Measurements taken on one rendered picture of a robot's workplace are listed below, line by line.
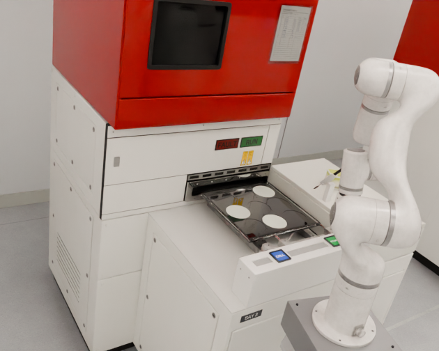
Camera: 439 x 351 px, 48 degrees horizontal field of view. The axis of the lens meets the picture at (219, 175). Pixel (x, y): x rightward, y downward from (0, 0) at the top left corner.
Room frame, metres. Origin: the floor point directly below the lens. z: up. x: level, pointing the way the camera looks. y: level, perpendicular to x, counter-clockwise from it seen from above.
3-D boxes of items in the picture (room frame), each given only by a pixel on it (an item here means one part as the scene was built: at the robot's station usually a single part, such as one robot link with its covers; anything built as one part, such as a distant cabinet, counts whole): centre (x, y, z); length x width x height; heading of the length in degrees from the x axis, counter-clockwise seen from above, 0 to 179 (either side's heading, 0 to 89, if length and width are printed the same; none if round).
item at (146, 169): (1.85, 0.10, 1.02); 0.82 x 0.03 x 0.40; 128
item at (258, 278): (1.46, -0.36, 0.89); 0.55 x 0.09 x 0.14; 128
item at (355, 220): (1.15, -0.40, 1.23); 0.19 x 0.12 x 0.24; 87
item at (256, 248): (1.66, -0.13, 0.84); 0.50 x 0.02 x 0.03; 38
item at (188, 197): (1.94, -0.05, 0.89); 0.44 x 0.02 x 0.10; 128
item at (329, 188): (1.85, -0.45, 1.03); 0.06 x 0.04 x 0.13; 38
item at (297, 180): (1.94, -0.55, 0.89); 0.62 x 0.35 x 0.14; 38
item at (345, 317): (1.15, -0.44, 1.02); 0.19 x 0.19 x 0.18
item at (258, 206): (1.79, -0.19, 0.90); 0.34 x 0.34 x 0.01; 37
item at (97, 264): (2.12, 0.31, 0.41); 0.82 x 0.71 x 0.82; 128
